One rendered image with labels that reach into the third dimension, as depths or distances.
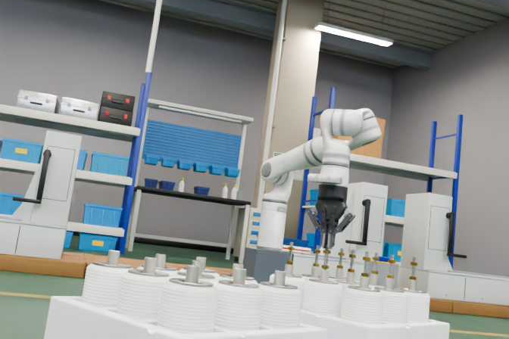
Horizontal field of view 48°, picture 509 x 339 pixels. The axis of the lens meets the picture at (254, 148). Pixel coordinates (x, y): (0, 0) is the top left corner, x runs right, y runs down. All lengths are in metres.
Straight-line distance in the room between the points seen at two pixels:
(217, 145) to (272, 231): 5.66
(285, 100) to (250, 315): 7.25
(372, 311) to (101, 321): 0.62
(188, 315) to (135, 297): 0.13
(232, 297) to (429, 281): 3.19
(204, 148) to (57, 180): 4.31
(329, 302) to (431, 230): 2.83
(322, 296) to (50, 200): 2.30
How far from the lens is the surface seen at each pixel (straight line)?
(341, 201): 1.46
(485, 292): 4.44
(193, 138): 7.58
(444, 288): 4.23
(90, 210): 6.07
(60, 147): 3.49
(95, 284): 1.14
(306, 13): 8.69
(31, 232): 3.41
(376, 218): 3.99
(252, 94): 10.45
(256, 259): 1.99
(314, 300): 1.44
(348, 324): 1.35
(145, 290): 1.04
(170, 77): 10.16
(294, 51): 8.44
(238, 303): 1.03
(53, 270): 3.34
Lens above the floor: 0.34
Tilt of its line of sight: 9 degrees up
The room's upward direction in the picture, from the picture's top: 7 degrees clockwise
